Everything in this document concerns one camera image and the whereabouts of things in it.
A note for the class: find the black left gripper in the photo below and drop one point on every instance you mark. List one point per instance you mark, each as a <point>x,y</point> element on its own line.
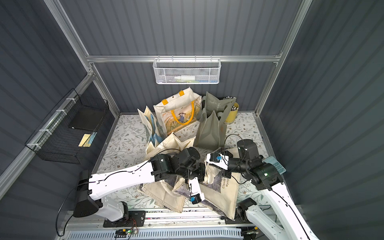
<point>199,173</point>

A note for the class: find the cream tote with purple print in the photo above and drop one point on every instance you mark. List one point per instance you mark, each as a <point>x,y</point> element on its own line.
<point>220,193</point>

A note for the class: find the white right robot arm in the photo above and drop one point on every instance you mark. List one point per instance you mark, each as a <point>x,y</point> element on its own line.
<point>289,224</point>

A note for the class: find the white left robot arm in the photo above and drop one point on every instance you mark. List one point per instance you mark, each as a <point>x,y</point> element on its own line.
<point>93,189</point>

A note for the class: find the olive green canvas bag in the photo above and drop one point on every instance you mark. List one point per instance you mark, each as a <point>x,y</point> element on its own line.
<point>212,129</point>

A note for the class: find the cream tote bag front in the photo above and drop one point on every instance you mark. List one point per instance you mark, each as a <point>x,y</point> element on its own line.
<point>171,159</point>

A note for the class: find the teal calculator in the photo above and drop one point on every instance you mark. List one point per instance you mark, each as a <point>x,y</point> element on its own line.
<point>273,161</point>

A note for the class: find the yellow pencil cup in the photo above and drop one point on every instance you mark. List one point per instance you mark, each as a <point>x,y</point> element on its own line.
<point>232,115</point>

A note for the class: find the cream tote blue print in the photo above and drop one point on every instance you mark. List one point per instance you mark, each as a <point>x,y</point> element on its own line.
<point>154,131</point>

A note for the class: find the bundle of pencils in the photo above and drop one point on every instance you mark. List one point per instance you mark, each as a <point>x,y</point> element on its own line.
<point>228,98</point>

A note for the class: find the white tube in basket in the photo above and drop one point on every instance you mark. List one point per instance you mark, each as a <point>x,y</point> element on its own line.
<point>185,79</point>

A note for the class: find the yellow sticky notepad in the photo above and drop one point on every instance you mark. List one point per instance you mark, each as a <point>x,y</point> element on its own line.
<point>86,141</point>

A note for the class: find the black notebook in basket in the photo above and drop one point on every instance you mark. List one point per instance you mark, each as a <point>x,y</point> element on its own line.
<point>87,119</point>

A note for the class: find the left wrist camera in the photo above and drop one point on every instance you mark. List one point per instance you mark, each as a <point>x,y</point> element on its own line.
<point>196,194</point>

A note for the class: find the cream tote yellow handles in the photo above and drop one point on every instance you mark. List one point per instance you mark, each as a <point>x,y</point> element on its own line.
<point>178,111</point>

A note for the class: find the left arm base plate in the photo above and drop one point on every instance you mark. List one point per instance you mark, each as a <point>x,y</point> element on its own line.
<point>133,219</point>

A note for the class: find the white wire wall basket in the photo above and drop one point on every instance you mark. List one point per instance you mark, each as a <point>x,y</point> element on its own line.
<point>207,71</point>

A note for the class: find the black wire wall basket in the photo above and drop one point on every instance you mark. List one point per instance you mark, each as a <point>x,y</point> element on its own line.
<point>54,141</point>

